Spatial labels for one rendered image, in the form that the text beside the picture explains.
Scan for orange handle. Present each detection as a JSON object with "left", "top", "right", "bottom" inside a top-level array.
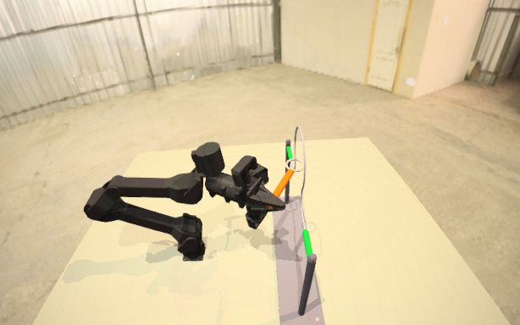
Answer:
[{"left": 273, "top": 158, "right": 304, "bottom": 197}]

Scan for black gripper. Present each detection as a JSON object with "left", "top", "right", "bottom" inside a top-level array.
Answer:
[{"left": 219, "top": 155, "right": 286, "bottom": 229}]

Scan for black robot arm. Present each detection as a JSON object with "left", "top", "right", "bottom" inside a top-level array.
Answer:
[{"left": 84, "top": 141, "right": 228, "bottom": 262}]

